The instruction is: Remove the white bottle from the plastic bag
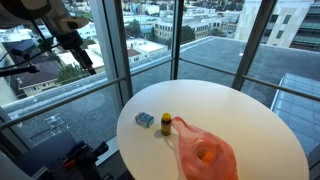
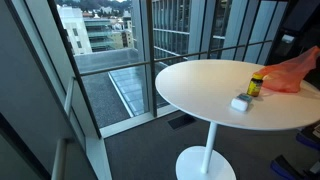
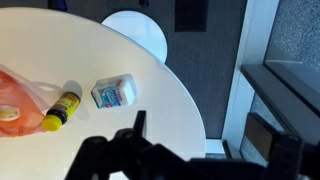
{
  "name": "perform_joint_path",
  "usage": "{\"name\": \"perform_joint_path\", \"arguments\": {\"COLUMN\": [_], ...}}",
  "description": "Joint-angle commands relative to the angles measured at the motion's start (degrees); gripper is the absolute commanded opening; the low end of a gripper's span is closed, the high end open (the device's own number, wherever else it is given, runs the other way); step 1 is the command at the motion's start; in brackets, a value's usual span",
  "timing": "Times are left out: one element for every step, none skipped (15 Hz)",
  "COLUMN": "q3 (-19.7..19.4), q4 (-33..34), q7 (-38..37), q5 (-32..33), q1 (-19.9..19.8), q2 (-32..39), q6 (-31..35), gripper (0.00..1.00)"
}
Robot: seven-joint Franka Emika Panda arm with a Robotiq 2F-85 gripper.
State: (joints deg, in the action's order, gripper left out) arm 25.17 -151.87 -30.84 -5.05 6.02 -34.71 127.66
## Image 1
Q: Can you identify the amber bottle yellow cap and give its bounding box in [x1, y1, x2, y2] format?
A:
[161, 113, 171, 136]

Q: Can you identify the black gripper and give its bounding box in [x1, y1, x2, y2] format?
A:
[57, 31, 96, 75]

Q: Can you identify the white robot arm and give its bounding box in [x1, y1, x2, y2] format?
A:
[0, 0, 96, 77]

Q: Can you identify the white and blue box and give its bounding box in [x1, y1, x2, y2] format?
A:
[134, 112, 154, 128]

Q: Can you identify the black camera stand equipment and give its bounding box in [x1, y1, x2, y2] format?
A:
[14, 133, 109, 180]

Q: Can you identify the orange plastic bag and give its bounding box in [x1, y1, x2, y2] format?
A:
[172, 117, 238, 180]

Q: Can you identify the white round table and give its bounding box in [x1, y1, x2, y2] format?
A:
[117, 80, 309, 180]

